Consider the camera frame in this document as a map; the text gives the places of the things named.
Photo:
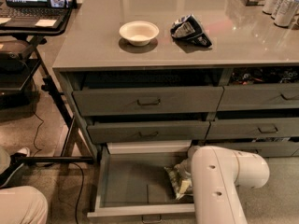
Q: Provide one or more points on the black smartphone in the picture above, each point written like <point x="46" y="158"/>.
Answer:
<point x="62" y="3"/>

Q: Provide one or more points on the middle left grey drawer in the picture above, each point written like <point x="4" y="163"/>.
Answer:
<point x="140" y="128"/>

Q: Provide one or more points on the black white shoe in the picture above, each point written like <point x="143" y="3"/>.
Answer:
<point x="10" y="163"/>

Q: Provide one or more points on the middle right grey drawer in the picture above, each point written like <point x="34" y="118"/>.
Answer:
<point x="254" y="124"/>

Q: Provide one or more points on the white can right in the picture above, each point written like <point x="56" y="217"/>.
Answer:
<point x="286" y="12"/>

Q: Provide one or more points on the black blue chip bag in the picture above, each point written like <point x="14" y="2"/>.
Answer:
<point x="190" y="29"/>

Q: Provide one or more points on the open bottom left drawer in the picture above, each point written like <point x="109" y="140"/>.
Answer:
<point x="133" y="184"/>

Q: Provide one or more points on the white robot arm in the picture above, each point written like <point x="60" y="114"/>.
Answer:
<point x="215" y="173"/>

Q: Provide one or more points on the person's beige trouser leg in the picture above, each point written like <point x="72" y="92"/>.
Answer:
<point x="23" y="205"/>

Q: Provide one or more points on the black laptop stand cart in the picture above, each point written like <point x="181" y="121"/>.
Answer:
<point x="23" y="50"/>

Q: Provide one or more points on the open black laptop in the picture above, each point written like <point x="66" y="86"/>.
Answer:
<point x="24" y="14"/>

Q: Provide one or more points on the white sticky note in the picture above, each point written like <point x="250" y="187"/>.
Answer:
<point x="45" y="23"/>

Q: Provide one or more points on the top left grey drawer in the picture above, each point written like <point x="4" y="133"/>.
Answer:
<point x="147" y="92"/>

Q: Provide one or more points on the white paper bowl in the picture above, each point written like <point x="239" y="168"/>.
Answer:
<point x="139" y="33"/>

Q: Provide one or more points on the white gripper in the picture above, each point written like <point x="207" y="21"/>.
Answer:
<point x="188" y="166"/>

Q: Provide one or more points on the green jalapeno chip bag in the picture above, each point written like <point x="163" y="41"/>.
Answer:
<point x="175" y="180"/>

